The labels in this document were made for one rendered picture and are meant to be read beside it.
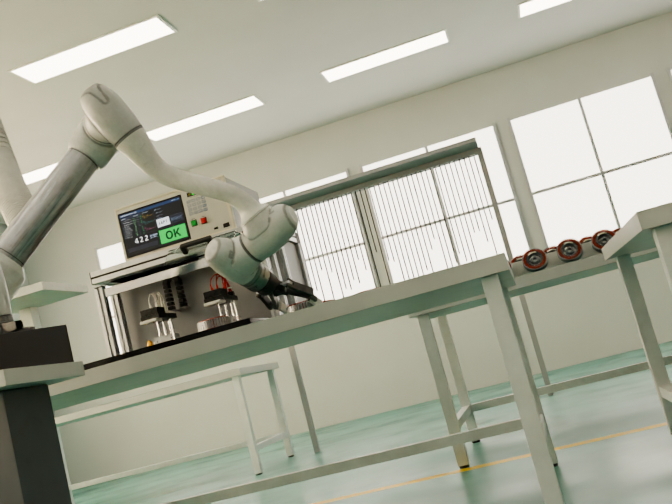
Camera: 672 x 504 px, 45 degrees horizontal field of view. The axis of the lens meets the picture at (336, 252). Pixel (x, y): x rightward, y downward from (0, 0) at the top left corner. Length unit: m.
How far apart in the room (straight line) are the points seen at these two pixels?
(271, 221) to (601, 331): 6.94
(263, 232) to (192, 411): 7.57
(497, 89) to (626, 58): 1.37
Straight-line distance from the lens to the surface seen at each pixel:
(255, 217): 2.33
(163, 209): 3.02
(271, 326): 2.43
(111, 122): 2.43
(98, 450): 10.41
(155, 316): 2.91
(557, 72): 9.37
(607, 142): 9.20
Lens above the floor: 0.54
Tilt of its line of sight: 8 degrees up
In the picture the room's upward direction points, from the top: 15 degrees counter-clockwise
